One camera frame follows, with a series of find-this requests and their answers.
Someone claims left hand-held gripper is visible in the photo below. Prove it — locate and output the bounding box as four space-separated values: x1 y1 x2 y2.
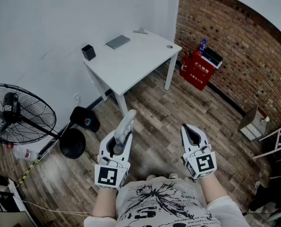
94 130 133 190

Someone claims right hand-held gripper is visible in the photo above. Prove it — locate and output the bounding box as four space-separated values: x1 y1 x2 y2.
180 123 218 180

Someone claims person's left forearm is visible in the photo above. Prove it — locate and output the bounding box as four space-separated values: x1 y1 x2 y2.
90 186 119 220

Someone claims person's right forearm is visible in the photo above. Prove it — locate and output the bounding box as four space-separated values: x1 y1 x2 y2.
198 173 229 204

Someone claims black bag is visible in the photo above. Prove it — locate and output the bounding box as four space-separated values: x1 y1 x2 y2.
70 106 101 133

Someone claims small metal cabinet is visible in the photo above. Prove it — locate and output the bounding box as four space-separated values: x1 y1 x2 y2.
237 105 271 142

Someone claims red fire equipment box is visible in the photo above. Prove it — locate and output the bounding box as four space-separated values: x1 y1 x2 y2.
184 47 219 92

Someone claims red fire extinguisher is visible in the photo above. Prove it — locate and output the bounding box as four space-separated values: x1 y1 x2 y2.
179 52 191 78

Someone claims person's white printed shirt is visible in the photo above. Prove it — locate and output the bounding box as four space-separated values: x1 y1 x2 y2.
83 176 251 227

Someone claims white flat box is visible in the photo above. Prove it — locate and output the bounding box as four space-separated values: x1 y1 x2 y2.
200 54 223 70

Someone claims white chair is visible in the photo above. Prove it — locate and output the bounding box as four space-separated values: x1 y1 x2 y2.
251 114 281 161

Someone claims black flat box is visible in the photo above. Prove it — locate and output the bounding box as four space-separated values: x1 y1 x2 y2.
201 46 223 65

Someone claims white table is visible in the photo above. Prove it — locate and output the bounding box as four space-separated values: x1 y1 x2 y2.
82 29 183 118

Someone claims blue water bottle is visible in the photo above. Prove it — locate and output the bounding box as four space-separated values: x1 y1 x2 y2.
198 38 208 55

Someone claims black pen holder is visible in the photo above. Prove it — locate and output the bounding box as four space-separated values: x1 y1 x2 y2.
81 44 97 61

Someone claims black standing fan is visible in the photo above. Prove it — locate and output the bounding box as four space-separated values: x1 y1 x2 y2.
0 82 87 160

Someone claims grey notebook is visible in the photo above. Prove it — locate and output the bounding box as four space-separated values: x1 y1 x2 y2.
105 34 132 50

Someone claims grey stand base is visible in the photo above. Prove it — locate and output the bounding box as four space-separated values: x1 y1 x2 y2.
132 27 149 35

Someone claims thin white cable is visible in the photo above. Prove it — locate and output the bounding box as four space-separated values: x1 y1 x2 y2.
19 198 93 217

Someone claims yellow black striped cable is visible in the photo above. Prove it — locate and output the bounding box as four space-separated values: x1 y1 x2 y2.
17 157 41 188

